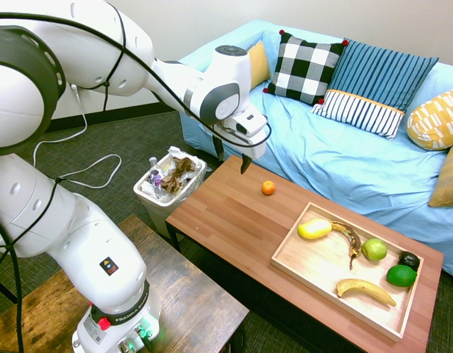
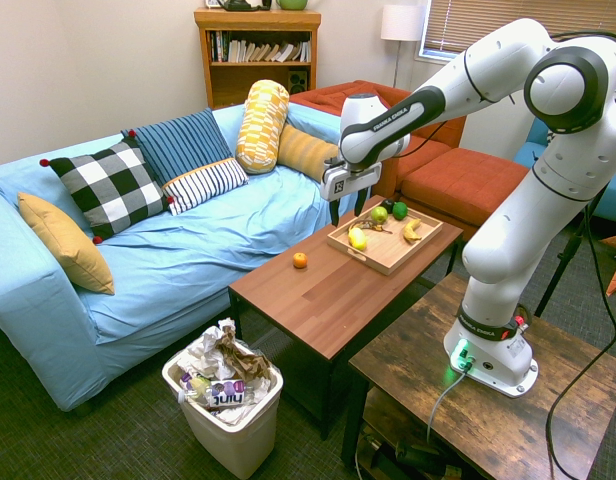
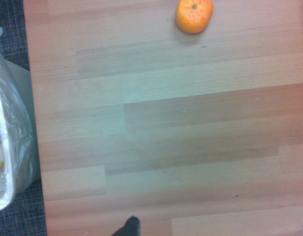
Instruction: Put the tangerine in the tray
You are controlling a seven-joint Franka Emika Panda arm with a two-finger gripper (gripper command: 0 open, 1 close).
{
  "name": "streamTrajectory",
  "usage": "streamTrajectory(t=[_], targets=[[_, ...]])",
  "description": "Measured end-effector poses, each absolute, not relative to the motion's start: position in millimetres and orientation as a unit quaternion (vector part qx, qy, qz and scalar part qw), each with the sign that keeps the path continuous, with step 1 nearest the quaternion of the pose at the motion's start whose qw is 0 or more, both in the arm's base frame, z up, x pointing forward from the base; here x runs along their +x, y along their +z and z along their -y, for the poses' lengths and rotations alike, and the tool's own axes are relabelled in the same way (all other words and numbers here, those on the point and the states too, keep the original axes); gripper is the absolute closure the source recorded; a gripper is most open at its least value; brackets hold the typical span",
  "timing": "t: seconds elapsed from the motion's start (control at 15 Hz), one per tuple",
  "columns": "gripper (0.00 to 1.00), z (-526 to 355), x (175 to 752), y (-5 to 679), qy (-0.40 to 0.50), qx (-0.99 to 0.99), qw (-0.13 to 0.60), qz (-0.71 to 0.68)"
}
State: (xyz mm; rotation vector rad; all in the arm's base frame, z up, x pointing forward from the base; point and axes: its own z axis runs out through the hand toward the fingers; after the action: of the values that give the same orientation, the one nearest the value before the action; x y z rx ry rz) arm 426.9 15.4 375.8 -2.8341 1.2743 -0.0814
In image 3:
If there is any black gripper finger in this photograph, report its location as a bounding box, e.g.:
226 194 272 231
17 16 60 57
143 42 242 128
111 216 141 236

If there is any orange tangerine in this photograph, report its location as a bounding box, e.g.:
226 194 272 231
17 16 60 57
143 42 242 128
175 0 214 34

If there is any white waste container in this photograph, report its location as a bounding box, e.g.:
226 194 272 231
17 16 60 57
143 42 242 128
0 98 16 212

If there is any clear plastic bag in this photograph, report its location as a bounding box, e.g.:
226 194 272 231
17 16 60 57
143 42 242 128
0 26 42 212

